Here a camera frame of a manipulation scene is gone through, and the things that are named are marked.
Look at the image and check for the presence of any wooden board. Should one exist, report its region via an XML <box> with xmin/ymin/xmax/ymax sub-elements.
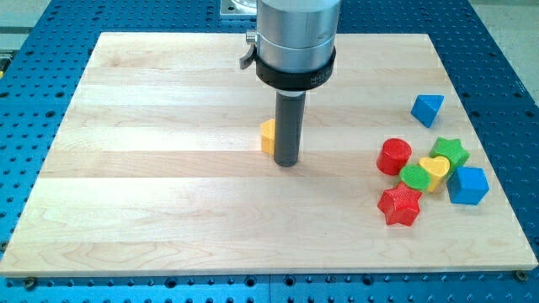
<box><xmin>1</xmin><ymin>33</ymin><xmax>537</xmax><ymax>277</ymax></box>

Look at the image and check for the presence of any green star block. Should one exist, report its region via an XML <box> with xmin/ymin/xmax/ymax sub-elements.
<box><xmin>429</xmin><ymin>137</ymin><xmax>470</xmax><ymax>174</ymax></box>

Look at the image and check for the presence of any yellow hexagon block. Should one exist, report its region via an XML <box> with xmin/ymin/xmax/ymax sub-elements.
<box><xmin>260</xmin><ymin>119</ymin><xmax>275</xmax><ymax>155</ymax></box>

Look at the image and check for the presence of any yellow heart block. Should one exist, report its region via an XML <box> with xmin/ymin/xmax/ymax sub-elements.
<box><xmin>419</xmin><ymin>156</ymin><xmax>451</xmax><ymax>193</ymax></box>

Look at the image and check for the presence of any blue triangle block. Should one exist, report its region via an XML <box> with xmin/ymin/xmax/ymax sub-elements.
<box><xmin>410</xmin><ymin>94</ymin><xmax>445</xmax><ymax>128</ymax></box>

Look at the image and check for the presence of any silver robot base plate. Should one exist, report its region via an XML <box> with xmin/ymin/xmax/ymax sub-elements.
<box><xmin>219</xmin><ymin>0</ymin><xmax>257</xmax><ymax>20</ymax></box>

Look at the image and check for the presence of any green cylinder block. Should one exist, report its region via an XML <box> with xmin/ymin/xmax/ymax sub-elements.
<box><xmin>399</xmin><ymin>164</ymin><xmax>430</xmax><ymax>191</ymax></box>

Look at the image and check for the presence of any red cylinder block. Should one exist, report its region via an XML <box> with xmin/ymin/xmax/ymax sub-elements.
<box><xmin>376</xmin><ymin>138</ymin><xmax>412</xmax><ymax>176</ymax></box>

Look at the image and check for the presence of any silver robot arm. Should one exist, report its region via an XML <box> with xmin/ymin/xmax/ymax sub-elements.
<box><xmin>239</xmin><ymin>0</ymin><xmax>342</xmax><ymax>167</ymax></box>

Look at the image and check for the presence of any blue cube block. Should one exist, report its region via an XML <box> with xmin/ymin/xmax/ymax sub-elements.
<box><xmin>446</xmin><ymin>167</ymin><xmax>490</xmax><ymax>205</ymax></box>

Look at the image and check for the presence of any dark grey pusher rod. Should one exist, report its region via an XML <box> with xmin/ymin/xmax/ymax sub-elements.
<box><xmin>274</xmin><ymin>90</ymin><xmax>306</xmax><ymax>167</ymax></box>

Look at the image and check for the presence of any black mounting collar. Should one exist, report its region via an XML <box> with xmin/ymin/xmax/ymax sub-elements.
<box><xmin>255</xmin><ymin>48</ymin><xmax>336</xmax><ymax>91</ymax></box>

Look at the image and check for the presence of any red star block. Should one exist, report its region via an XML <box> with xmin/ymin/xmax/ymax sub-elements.
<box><xmin>377</xmin><ymin>182</ymin><xmax>423</xmax><ymax>226</ymax></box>

